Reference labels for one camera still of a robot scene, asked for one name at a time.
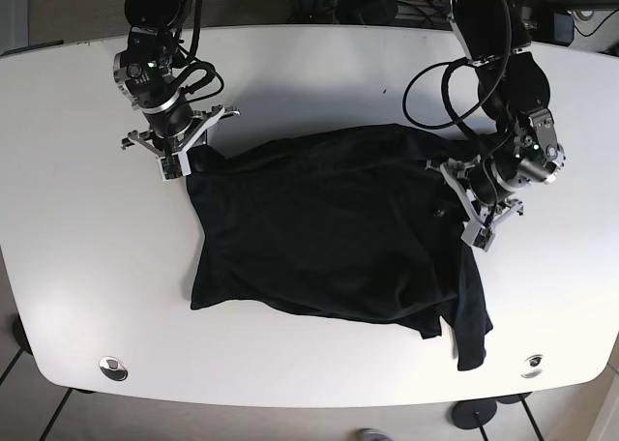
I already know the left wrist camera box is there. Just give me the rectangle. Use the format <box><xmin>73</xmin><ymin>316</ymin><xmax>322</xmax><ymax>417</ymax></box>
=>
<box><xmin>461</xmin><ymin>220</ymin><xmax>495</xmax><ymax>251</ymax></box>

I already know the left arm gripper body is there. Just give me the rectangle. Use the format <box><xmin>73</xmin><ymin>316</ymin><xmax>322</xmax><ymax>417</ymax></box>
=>
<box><xmin>426</xmin><ymin>156</ymin><xmax>526</xmax><ymax>228</ymax></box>

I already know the left metal table grommet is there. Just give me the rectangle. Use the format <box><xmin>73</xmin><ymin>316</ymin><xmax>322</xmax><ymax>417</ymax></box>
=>
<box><xmin>99</xmin><ymin>356</ymin><xmax>129</xmax><ymax>382</ymax></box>

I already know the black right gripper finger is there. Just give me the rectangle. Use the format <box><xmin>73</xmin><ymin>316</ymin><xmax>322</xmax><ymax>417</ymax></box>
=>
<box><xmin>189</xmin><ymin>124</ymin><xmax>209</xmax><ymax>148</ymax></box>

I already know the black round stand base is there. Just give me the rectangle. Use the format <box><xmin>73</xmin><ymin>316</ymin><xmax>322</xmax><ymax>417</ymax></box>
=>
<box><xmin>450</xmin><ymin>398</ymin><xmax>497</xmax><ymax>430</ymax></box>

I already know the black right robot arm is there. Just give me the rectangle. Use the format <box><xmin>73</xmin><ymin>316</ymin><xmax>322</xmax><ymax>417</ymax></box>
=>
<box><xmin>113</xmin><ymin>0</ymin><xmax>240</xmax><ymax>181</ymax></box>

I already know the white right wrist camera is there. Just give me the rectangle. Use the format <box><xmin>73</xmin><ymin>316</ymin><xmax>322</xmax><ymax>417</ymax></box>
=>
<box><xmin>157</xmin><ymin>153</ymin><xmax>192</xmax><ymax>182</ymax></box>

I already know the black T-shirt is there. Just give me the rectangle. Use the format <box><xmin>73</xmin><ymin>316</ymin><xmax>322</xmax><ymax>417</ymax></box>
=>
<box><xmin>186</xmin><ymin>124</ymin><xmax>492</xmax><ymax>371</ymax></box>

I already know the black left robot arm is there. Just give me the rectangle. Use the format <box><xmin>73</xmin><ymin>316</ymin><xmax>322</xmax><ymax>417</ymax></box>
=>
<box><xmin>402</xmin><ymin>0</ymin><xmax>565</xmax><ymax>229</ymax></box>

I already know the metal table grommet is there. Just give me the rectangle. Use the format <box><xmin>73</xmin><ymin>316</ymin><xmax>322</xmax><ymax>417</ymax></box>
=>
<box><xmin>519</xmin><ymin>354</ymin><xmax>545</xmax><ymax>379</ymax></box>
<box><xmin>99</xmin><ymin>356</ymin><xmax>129</xmax><ymax>382</ymax></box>

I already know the grey sneaker shoe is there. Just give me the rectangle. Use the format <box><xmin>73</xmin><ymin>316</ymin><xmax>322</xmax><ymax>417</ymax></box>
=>
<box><xmin>355</xmin><ymin>428</ymin><xmax>393</xmax><ymax>441</ymax></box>

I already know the right metal table grommet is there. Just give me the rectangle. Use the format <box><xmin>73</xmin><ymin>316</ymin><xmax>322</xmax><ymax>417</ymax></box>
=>
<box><xmin>519</xmin><ymin>354</ymin><xmax>545</xmax><ymax>379</ymax></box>

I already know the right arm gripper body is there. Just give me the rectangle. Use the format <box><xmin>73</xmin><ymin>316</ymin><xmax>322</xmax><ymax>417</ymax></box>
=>
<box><xmin>121</xmin><ymin>104</ymin><xmax>241</xmax><ymax>161</ymax></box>

